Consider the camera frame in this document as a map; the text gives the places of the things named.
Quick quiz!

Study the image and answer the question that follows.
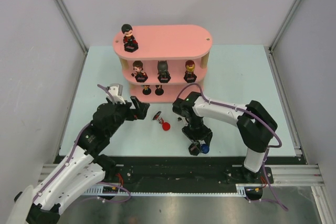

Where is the aluminium frame rail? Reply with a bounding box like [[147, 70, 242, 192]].
[[37, 164, 323, 187]]

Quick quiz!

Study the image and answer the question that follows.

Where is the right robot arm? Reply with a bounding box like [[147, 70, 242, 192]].
[[172, 92, 278, 183]]

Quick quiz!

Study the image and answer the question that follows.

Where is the pink three-tier shelf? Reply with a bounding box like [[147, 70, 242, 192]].
[[113, 25, 213, 103]]

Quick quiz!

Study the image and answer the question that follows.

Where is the dark-haired red-suit figurine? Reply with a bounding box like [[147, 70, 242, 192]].
[[121, 24, 139, 52]]

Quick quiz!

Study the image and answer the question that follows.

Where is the black-haired red dress figurine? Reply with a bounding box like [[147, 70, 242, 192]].
[[155, 85, 164, 96]]

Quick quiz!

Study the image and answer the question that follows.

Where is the grey masked bat figurine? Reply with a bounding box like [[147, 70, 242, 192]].
[[157, 60, 171, 83]]

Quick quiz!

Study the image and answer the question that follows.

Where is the blue shield hero figurine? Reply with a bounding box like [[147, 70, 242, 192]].
[[199, 144, 209, 154]]

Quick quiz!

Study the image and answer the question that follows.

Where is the white slotted cable duct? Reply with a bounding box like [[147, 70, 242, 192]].
[[82, 184, 263, 197]]

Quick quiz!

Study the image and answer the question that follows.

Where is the teal-haired princess figurine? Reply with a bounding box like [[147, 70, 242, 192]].
[[142, 85, 152, 95]]

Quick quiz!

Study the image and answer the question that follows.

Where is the red spider hero figurine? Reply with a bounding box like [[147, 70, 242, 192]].
[[152, 111, 171, 131]]

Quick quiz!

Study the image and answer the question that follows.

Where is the red gold armor figurine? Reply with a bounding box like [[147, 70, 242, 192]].
[[184, 60, 197, 83]]

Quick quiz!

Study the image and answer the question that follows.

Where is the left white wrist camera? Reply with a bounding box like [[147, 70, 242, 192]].
[[106, 83, 125, 104]]

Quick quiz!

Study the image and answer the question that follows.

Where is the brown-haired archer figurine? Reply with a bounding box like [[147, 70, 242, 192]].
[[131, 60, 148, 83]]

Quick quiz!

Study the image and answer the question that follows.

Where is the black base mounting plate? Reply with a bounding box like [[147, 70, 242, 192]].
[[86, 156, 274, 200]]

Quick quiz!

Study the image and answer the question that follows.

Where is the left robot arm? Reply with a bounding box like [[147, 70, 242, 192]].
[[7, 96, 150, 223]]

